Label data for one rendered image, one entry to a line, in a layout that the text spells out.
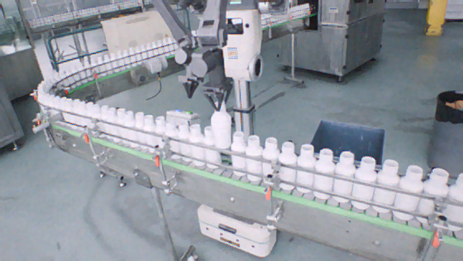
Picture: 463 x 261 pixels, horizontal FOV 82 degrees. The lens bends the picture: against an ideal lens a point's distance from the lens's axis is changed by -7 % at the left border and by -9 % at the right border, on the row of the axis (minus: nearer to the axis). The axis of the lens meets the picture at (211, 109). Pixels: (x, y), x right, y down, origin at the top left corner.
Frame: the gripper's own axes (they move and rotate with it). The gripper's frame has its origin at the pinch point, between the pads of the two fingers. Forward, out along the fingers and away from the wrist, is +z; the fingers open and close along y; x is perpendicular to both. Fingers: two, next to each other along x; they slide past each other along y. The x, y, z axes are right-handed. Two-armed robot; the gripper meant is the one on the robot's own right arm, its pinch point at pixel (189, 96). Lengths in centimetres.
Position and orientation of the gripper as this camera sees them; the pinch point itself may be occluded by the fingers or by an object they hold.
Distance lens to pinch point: 130.2
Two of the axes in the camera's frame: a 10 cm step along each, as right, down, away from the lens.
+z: -0.7, 9.9, 1.4
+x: 5.2, -0.9, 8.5
